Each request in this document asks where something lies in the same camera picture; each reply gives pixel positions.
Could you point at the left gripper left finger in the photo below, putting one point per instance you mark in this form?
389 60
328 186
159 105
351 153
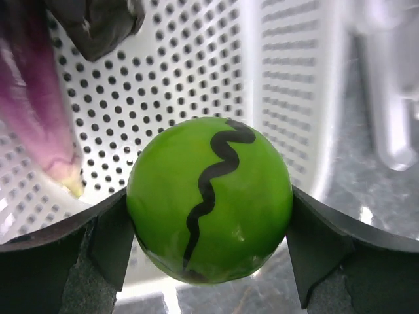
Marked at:
77 265

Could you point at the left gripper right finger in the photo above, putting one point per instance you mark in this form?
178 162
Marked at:
342 265

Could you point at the purple toy eggplant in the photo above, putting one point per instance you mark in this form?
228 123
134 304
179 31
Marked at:
31 99

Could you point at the white perforated plastic basket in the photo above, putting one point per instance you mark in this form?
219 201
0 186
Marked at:
279 66

